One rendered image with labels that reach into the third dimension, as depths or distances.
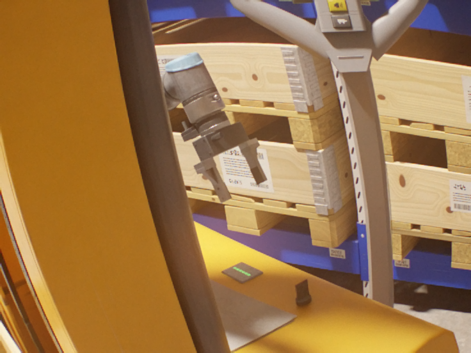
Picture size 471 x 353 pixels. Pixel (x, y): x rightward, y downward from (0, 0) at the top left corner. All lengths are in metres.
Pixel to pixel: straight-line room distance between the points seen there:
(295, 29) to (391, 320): 0.62
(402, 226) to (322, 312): 1.27
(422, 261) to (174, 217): 1.82
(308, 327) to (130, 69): 0.54
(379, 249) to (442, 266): 0.93
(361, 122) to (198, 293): 0.75
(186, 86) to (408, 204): 0.78
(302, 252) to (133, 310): 2.10
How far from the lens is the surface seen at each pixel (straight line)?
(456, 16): 2.08
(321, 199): 2.57
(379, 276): 1.61
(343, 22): 1.42
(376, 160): 1.49
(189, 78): 1.95
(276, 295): 1.22
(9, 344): 1.31
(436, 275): 2.51
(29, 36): 0.65
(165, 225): 0.75
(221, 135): 1.91
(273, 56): 2.46
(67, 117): 0.68
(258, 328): 1.14
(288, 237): 2.84
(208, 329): 0.81
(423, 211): 2.32
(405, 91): 2.19
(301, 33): 1.45
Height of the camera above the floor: 1.50
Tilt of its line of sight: 21 degrees down
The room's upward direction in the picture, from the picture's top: 12 degrees counter-clockwise
